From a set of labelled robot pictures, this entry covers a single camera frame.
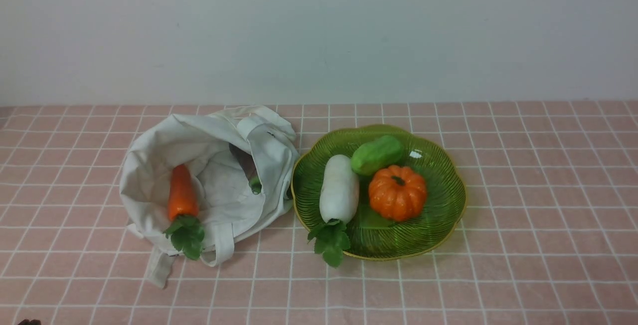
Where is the white canvas tote bag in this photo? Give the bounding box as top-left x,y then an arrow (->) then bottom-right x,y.
119,105 -> 299,288

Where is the green toy cucumber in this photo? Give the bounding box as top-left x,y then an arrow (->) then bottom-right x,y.
350,136 -> 405,176

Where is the white toy radish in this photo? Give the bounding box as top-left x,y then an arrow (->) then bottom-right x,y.
308,155 -> 359,268

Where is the orange toy pumpkin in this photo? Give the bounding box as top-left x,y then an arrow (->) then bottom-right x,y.
368,164 -> 428,222

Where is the green plastic basket plate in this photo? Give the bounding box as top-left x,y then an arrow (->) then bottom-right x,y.
291,124 -> 467,261

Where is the orange toy carrot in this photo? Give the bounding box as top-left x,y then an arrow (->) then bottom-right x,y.
163,164 -> 205,261

